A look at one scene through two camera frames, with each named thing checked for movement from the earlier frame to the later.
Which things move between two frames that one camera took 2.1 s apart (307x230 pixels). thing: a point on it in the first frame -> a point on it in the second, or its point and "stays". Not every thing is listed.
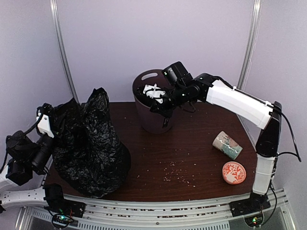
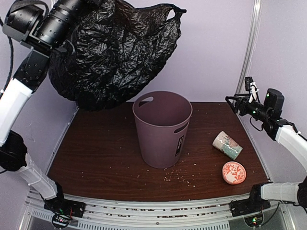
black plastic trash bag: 88,152 -> 113,46
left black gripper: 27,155 -> 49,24
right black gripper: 156,107 -> 241,101
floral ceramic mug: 227,144 stays
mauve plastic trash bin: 152,121 -> 162,118
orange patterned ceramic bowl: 233,173 stays
